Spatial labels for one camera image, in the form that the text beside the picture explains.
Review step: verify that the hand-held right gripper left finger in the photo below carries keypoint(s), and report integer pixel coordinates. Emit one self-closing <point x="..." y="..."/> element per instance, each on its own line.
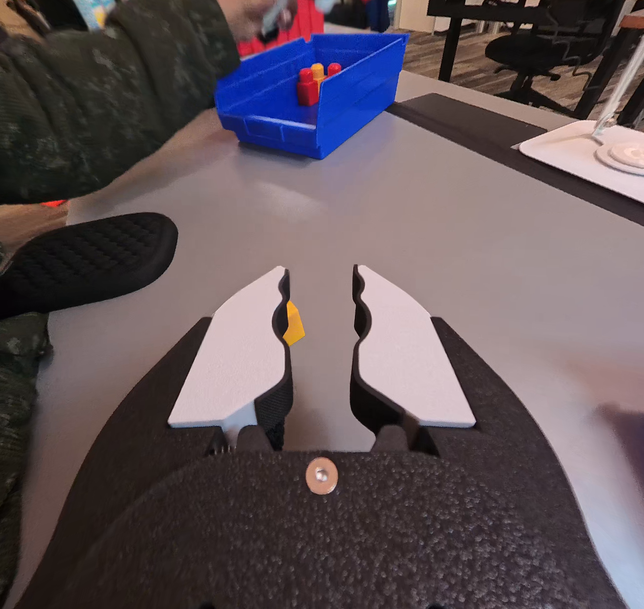
<point x="231" y="367"/>

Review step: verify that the black office chair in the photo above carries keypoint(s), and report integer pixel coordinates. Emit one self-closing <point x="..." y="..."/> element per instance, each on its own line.
<point x="528" y="53"/>

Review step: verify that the blue jacket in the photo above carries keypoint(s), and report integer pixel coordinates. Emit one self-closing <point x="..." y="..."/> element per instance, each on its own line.
<point x="380" y="15"/>

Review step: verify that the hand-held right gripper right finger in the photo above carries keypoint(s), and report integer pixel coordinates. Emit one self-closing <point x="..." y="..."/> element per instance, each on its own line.
<point x="412" y="367"/>

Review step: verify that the poster board stand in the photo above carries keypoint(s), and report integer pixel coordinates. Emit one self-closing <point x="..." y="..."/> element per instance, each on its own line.
<point x="568" y="151"/>

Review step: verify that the orange traffic cone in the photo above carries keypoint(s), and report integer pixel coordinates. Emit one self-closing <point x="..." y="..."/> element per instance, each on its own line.
<point x="53" y="203"/>

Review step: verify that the red mega block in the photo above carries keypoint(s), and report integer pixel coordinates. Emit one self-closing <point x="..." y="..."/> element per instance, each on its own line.
<point x="334" y="69"/>
<point x="308" y="90"/>

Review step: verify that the person's left forearm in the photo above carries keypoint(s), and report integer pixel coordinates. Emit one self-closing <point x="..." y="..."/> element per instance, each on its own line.
<point x="100" y="95"/>

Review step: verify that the blue plastic bin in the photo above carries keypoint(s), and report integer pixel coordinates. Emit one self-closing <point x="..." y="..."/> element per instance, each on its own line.
<point x="362" y="95"/>

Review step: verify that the black mesh pad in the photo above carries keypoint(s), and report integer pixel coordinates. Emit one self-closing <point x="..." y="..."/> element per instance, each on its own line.
<point x="85" y="261"/>

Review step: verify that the red plastic bin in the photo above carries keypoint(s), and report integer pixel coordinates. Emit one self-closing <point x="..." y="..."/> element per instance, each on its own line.
<point x="302" y="20"/>

